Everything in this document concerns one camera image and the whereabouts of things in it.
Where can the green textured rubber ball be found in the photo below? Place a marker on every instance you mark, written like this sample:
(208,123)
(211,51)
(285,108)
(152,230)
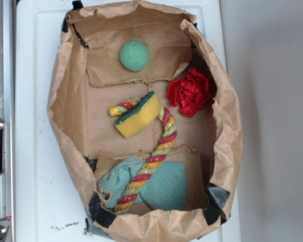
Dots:
(134,55)

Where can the brown paper bag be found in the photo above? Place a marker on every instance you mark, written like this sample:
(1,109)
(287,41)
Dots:
(88,77)

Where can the yellow sponge with green scourer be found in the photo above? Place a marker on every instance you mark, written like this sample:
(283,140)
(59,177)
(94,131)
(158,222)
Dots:
(136,114)

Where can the red crumpled paper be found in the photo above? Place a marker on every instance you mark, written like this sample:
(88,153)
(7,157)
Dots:
(190,93)

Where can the teal microfibre cloth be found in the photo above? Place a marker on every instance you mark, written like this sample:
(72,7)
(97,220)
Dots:
(165,190)

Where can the multicolour braided rope toy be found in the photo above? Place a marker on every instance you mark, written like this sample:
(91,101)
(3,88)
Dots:
(152,163)

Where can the aluminium frame rail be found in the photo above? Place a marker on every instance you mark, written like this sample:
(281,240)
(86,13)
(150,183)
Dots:
(7,88)

